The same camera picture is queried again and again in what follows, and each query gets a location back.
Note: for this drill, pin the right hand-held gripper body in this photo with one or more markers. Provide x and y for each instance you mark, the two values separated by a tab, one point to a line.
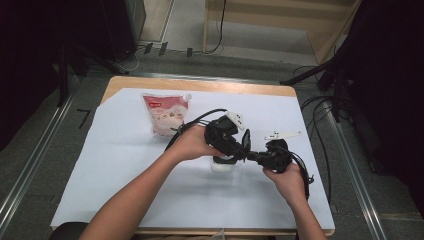
275	156

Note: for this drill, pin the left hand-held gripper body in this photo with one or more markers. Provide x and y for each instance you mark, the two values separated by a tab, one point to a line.
218	133

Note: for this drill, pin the red and white spouted pouch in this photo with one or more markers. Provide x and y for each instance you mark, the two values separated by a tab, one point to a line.
165	113

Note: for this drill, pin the person's left hand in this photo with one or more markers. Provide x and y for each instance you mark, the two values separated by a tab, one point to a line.
193	143

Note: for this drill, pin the person's right hand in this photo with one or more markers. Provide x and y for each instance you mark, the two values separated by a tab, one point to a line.
283	183

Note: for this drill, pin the wooden table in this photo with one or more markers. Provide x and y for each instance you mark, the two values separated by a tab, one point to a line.
200	85

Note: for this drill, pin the white paper sheet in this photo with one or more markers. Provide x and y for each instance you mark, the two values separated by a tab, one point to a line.
200	200

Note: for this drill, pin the black tape strip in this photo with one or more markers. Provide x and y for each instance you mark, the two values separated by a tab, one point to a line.
189	52
162	48
148	48

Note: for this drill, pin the black tripod stand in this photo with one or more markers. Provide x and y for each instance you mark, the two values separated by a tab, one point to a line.
336	86

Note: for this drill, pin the dark curtain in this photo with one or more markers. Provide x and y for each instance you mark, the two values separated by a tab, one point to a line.
393	83
26	66

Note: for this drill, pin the black cabinet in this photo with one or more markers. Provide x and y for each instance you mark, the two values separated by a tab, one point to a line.
123	26

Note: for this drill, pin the black metal stand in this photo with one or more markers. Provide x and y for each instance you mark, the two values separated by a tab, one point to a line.
62	80

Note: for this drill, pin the metal floor rail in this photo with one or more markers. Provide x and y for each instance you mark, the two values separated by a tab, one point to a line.
356	180
33	163
200	77

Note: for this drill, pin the light wooden frame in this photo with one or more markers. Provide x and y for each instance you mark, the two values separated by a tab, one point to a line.
328	40

